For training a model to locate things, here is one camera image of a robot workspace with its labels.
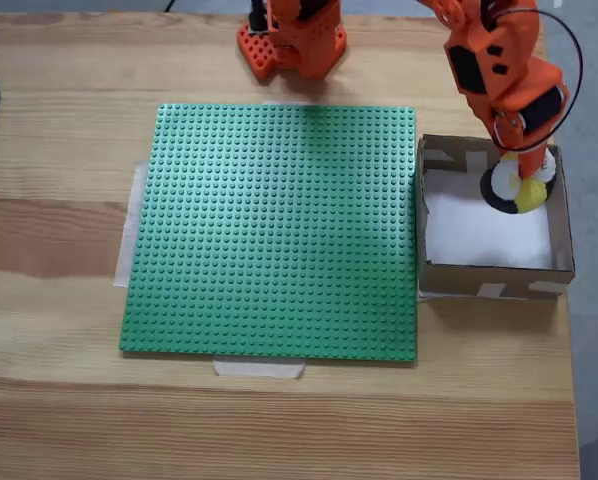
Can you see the yellow white black soft ball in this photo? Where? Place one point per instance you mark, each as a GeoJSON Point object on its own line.
{"type": "Point", "coordinates": [499, 185]}

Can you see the brown cardboard box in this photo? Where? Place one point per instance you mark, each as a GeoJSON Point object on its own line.
{"type": "Point", "coordinates": [454, 282]}

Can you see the white paper sheet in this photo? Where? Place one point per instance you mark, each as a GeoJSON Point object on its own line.
{"type": "Point", "coordinates": [469, 235]}

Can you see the masking tape strip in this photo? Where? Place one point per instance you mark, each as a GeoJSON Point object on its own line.
{"type": "Point", "coordinates": [259, 369]}
{"type": "Point", "coordinates": [286, 103]}
{"type": "Point", "coordinates": [129, 225]}

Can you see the green studded baseplate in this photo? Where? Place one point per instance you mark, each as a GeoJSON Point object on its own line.
{"type": "Point", "coordinates": [269, 225]}

